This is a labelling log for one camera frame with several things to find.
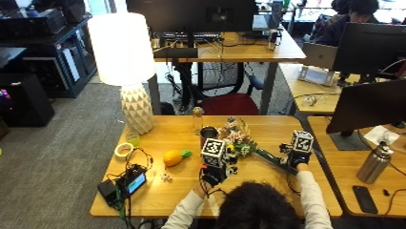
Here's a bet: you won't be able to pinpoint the person's right hand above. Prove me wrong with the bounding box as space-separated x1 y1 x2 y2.
279 142 313 170

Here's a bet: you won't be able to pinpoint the person's left hand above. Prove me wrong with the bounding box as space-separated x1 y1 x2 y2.
200 146 239 188

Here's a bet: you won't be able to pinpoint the artificial flower bouquet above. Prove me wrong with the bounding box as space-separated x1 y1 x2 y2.
217 116 300 176

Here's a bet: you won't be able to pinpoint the right glove marker cube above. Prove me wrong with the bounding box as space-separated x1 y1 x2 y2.
289 130 315 154

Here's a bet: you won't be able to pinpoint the glove marker cube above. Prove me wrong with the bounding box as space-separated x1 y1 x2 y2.
200 137 228 169
289 130 315 154

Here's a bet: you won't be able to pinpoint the left glove marker cube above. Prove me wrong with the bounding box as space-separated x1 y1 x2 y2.
200 137 228 169

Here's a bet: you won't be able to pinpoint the orange toy fruit green leaves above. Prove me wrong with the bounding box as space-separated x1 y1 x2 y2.
163 149 193 168

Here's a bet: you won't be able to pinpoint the dark red metal cup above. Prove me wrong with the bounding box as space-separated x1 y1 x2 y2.
200 126 220 149

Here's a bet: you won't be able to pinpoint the person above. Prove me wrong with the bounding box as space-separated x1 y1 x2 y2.
160 162 336 229
315 0 382 48

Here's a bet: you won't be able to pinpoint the clear glass bottle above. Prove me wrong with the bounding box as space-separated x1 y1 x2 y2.
192 106 204 136

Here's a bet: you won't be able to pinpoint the stainless steel water bottle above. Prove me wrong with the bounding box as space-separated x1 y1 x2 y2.
356 140 394 185

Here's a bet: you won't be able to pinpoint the black device with lit screen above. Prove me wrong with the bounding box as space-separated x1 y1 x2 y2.
119 164 149 198

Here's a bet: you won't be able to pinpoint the white paper sheet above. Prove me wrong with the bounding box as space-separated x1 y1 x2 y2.
364 124 401 147

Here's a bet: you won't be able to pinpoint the black smartphone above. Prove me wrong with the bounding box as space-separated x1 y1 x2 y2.
352 185 380 215

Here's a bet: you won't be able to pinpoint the red office chair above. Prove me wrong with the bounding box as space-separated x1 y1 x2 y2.
201 74 264 116

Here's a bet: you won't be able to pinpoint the roll of white tape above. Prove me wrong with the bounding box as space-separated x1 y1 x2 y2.
114 142 136 160

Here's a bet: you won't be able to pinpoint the large black monitor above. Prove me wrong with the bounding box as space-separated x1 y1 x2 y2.
325 78 406 152

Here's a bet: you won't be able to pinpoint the grey laptop stand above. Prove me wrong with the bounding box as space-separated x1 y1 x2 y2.
297 65 339 87

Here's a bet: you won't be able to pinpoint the black power box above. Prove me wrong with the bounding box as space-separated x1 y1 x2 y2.
96 179 124 211

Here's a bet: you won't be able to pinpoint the silver laptop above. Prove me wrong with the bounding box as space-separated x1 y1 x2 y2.
301 42 340 71

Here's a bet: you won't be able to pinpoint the black monitor with stand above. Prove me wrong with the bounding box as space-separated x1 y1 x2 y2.
332 22 406 84

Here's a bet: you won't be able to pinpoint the white table lamp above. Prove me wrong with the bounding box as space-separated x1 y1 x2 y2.
87 12 157 135

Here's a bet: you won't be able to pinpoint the black monitor back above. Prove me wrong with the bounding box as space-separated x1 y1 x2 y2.
124 0 259 49

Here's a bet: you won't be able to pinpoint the black cabinet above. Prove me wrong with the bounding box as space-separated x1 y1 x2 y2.
0 73 56 128

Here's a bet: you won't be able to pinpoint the black shelving unit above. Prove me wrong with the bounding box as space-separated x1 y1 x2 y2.
0 6 99 99

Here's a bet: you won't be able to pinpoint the black cable bundle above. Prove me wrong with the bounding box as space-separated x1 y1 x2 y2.
106 146 155 229

